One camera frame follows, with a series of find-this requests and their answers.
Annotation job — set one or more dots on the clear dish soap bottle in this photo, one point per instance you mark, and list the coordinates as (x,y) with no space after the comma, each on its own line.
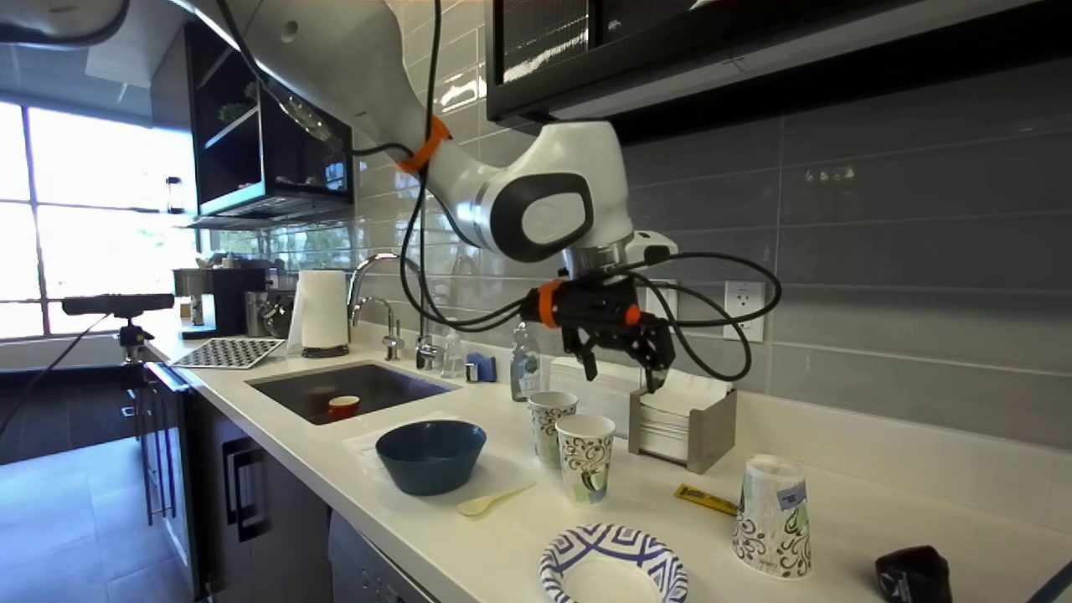
(525,363)

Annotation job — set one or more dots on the upside-down patterned paper cup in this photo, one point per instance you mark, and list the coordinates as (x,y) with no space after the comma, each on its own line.
(770,527)

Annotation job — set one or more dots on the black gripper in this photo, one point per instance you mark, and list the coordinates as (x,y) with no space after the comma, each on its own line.
(599,311)

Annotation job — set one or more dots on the black camera on tripod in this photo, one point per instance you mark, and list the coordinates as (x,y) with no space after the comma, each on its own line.
(124,310)

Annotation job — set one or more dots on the white plastic spoon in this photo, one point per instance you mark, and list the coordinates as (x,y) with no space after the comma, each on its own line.
(479,508)

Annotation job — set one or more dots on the small black object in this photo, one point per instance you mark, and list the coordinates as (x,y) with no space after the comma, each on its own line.
(914,574)

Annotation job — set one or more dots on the orange cup in sink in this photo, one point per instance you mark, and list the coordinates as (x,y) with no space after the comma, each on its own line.
(344,405)

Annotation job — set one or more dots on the white wall outlet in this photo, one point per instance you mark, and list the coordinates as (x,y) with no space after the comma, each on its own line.
(740,301)

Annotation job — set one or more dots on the black upper cabinet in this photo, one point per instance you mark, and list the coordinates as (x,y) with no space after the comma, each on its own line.
(671,65)

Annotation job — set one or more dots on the black coffee machine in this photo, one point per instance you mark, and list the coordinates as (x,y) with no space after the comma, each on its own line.
(229,298)

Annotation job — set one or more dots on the dish drying mat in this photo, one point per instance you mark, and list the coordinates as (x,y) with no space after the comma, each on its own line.
(229,353)

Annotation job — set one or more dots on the steel kitchen sink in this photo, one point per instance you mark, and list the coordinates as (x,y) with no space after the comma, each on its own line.
(377,387)

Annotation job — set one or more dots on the paper towel roll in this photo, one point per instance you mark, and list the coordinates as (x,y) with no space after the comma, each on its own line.
(319,311)

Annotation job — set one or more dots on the chrome sink faucet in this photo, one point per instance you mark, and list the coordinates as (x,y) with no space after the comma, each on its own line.
(359,301)

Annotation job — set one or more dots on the grey napkin holder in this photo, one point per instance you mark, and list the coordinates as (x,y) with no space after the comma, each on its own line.
(689,423)

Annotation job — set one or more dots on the dark blue bowl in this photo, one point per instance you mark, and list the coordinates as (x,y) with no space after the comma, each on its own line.
(430,455)

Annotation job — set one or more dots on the yellow packet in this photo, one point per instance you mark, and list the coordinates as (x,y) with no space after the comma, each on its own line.
(708,500)

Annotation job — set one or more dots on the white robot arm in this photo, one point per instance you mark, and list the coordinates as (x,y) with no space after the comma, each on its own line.
(560,198)

